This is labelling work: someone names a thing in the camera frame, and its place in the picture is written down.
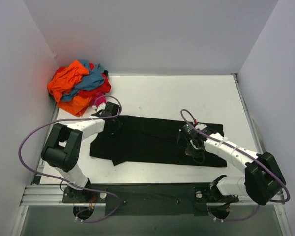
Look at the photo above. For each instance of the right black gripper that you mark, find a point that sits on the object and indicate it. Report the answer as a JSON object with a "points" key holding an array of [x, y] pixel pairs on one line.
{"points": [[191, 145]]}

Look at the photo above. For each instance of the black t shirt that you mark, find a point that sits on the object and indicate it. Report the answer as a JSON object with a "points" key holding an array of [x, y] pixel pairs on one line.
{"points": [[149, 140]]}

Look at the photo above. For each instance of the orange t shirt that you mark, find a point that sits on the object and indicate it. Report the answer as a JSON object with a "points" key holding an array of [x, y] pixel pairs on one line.
{"points": [[63, 82]]}

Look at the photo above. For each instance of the red t shirt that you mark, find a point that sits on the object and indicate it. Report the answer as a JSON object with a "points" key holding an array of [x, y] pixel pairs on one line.
{"points": [[104, 88]]}

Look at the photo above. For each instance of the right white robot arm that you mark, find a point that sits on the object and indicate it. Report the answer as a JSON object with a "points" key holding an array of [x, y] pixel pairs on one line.
{"points": [[262, 178]]}

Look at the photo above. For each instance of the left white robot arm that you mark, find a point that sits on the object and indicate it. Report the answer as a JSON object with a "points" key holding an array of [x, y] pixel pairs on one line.
{"points": [[62, 147]]}

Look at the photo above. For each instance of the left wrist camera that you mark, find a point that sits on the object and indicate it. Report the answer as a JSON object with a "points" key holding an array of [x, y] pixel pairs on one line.
{"points": [[99, 105]]}

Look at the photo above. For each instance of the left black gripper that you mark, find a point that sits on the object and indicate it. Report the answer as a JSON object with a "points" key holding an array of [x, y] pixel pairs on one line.
{"points": [[115, 121]]}

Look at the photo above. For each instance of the pink t shirt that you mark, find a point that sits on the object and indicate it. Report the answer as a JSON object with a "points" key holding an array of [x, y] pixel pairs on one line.
{"points": [[98, 99]]}

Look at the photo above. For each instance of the aluminium frame rail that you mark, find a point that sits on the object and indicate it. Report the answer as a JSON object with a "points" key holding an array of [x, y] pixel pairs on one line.
{"points": [[51, 195]]}

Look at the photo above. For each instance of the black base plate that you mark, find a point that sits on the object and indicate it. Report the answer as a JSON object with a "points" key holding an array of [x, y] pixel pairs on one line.
{"points": [[170, 199]]}

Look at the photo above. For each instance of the blue t shirt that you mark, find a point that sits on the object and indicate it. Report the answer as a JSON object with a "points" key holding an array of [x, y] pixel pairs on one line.
{"points": [[89, 82]]}

